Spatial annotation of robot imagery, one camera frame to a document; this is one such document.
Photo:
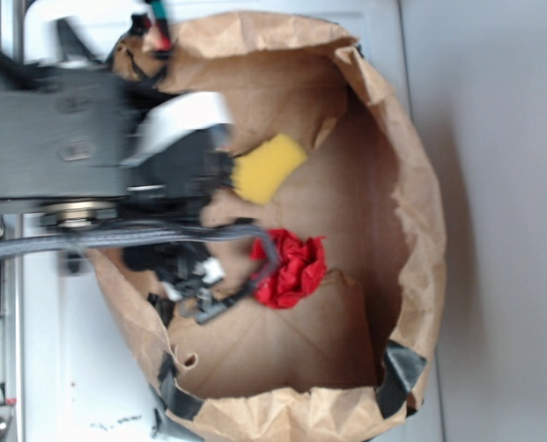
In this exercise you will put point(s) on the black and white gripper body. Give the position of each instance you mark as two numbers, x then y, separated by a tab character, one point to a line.
180	155

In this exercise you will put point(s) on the yellow sponge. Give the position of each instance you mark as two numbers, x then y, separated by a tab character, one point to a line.
258	175

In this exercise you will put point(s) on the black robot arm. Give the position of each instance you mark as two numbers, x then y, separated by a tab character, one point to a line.
87	136

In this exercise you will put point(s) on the crumpled red paper ball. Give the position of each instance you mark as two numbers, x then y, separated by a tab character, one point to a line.
299	272

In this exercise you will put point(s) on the brown paper bag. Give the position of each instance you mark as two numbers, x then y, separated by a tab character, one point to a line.
352	360

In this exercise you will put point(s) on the aluminium frame rail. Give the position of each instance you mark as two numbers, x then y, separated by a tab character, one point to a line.
12	33

